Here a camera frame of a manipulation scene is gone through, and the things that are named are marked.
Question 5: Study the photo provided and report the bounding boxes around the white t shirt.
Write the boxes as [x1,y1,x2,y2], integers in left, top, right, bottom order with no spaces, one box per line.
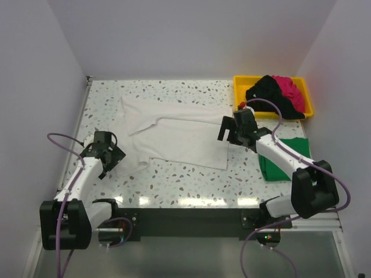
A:
[110,97,232,177]

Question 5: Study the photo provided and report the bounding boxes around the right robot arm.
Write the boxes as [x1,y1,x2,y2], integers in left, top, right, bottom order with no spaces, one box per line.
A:
[217,109,339,228]

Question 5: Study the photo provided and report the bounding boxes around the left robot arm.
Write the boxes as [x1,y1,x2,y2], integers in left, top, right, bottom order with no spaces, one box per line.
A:
[39,131,126,250]

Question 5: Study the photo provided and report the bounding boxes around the yellow plastic bin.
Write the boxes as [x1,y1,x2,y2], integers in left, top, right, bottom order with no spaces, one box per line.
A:
[233,75,314,119]

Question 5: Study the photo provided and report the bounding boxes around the folded green t shirt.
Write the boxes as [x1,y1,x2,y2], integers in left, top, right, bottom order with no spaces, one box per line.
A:
[259,137,311,182]

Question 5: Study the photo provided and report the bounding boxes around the black t shirt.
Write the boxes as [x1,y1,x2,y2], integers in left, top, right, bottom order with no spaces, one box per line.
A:
[246,75,305,120]

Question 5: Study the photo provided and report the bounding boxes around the pink t shirt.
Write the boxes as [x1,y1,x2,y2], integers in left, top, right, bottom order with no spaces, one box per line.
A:
[272,75,305,113]

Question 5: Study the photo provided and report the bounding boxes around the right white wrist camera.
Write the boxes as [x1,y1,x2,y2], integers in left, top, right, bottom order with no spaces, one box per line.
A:
[239,106,255,114]

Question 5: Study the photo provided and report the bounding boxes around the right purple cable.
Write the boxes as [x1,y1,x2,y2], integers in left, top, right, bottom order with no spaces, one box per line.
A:
[237,98,351,278]

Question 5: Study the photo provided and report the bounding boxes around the aluminium frame rail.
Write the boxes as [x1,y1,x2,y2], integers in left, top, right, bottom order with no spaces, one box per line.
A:
[37,75,344,232]

